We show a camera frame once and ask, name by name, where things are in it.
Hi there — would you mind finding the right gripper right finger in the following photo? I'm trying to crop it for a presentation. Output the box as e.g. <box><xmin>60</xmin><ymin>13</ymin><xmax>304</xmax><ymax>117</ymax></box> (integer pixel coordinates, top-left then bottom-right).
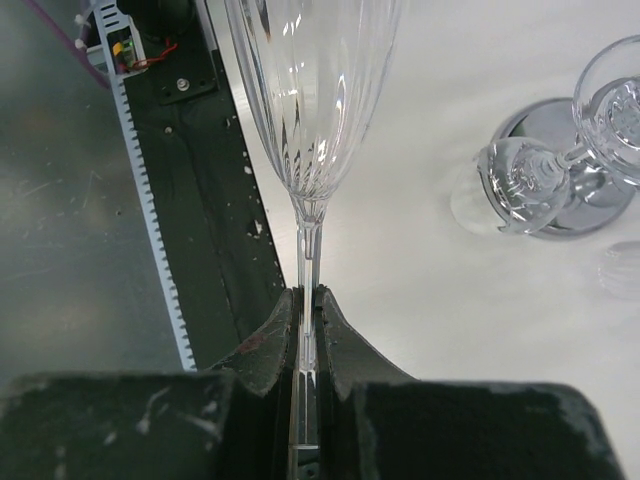
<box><xmin>315</xmin><ymin>287</ymin><xmax>624</xmax><ymax>479</ymax></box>

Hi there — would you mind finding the round wine glass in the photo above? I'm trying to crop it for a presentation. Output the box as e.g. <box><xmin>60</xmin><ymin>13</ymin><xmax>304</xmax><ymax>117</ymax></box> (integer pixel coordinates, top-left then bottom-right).
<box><xmin>572</xmin><ymin>35</ymin><xmax>639</xmax><ymax>186</ymax></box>
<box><xmin>450</xmin><ymin>137</ymin><xmax>589</xmax><ymax>236</ymax></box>

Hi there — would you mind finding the round wine glass back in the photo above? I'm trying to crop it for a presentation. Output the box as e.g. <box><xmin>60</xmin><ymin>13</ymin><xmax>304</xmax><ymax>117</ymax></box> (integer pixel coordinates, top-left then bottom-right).
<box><xmin>572</xmin><ymin>35</ymin><xmax>639</xmax><ymax>186</ymax></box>

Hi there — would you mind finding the chrome wine glass rack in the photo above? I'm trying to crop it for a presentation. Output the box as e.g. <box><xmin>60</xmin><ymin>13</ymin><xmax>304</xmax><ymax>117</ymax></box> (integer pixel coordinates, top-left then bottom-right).
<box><xmin>491</xmin><ymin>97</ymin><xmax>636</xmax><ymax>240</ymax></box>

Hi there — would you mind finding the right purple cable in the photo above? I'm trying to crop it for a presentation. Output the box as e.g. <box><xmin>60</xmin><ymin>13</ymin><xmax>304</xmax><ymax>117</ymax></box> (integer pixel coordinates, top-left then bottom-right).
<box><xmin>24</xmin><ymin>0</ymin><xmax>111</xmax><ymax>91</ymax></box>

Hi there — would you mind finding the white toothed cable duct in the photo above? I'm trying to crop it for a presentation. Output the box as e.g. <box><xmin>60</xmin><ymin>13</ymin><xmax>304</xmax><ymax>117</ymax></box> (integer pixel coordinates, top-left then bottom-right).
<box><xmin>89</xmin><ymin>1</ymin><xmax>197</xmax><ymax>372</ymax></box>

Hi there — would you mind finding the round wine glass front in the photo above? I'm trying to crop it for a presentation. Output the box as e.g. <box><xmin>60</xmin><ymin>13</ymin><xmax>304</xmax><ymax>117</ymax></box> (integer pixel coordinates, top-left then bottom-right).
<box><xmin>450</xmin><ymin>137</ymin><xmax>589</xmax><ymax>236</ymax></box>

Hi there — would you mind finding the ribbed champagne flute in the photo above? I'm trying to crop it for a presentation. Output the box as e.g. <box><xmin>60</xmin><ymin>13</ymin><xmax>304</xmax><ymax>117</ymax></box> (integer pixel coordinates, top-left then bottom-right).
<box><xmin>225</xmin><ymin>0</ymin><xmax>404</xmax><ymax>457</ymax></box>

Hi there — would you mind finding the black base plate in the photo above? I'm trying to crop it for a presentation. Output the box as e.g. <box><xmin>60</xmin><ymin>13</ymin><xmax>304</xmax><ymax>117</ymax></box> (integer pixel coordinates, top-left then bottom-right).
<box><xmin>119</xmin><ymin>1</ymin><xmax>285</xmax><ymax>369</ymax></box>

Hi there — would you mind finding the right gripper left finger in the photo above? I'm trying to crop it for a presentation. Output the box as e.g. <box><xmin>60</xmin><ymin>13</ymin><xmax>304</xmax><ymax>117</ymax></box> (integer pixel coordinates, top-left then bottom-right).
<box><xmin>1</xmin><ymin>289</ymin><xmax>295</xmax><ymax>479</ymax></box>

